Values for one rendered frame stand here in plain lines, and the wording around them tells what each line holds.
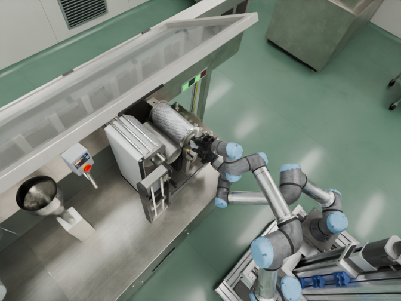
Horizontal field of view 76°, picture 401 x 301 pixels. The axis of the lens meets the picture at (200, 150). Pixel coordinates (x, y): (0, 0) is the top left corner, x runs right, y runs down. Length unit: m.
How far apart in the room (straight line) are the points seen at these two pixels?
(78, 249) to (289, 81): 3.21
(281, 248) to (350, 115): 2.95
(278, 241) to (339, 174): 2.22
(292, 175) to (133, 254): 0.98
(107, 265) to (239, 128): 2.12
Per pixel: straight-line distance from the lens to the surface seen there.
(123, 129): 1.28
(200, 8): 1.59
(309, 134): 3.42
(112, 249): 1.63
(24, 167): 0.68
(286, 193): 1.45
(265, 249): 1.15
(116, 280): 1.61
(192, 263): 2.51
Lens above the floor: 2.48
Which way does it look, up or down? 60 degrees down
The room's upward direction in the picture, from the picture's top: 12 degrees clockwise
